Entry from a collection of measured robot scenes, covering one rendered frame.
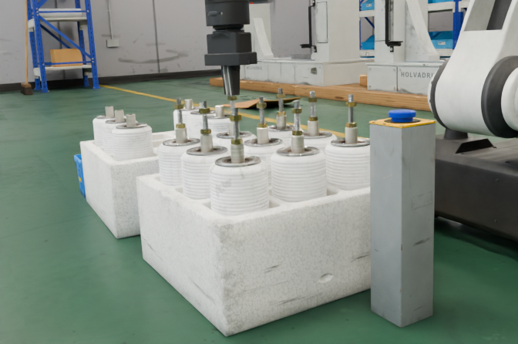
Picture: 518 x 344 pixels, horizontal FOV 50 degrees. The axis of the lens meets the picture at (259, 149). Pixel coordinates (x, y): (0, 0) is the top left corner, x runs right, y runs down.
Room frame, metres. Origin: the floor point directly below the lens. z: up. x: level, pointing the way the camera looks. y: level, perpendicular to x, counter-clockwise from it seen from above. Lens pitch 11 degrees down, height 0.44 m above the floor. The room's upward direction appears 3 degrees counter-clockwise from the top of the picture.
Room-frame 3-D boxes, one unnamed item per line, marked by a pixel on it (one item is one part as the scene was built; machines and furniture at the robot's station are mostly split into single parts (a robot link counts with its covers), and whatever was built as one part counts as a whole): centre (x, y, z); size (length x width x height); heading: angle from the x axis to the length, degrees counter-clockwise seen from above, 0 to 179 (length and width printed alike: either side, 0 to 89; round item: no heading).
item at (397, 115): (0.83, -0.22, 0.32); 0.04 x 0.04 x 0.02
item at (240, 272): (1.05, -0.01, 0.09); 0.39 x 0.39 x 0.18; 30
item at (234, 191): (0.89, 0.04, 0.16); 0.10 x 0.10 x 0.18
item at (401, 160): (0.83, -0.22, 0.16); 0.07 x 0.07 x 0.31; 30
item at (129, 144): (1.35, 0.31, 0.16); 0.10 x 0.10 x 0.18
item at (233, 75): (1.14, 0.04, 0.37); 0.03 x 0.02 x 0.06; 142
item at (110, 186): (1.51, 0.26, 0.09); 0.39 x 0.39 x 0.18; 27
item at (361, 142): (1.00, -0.17, 0.25); 0.08 x 0.08 x 0.01
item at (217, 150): (0.99, 0.09, 0.25); 0.08 x 0.08 x 0.01
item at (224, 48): (1.15, 0.05, 0.46); 0.13 x 0.10 x 0.12; 52
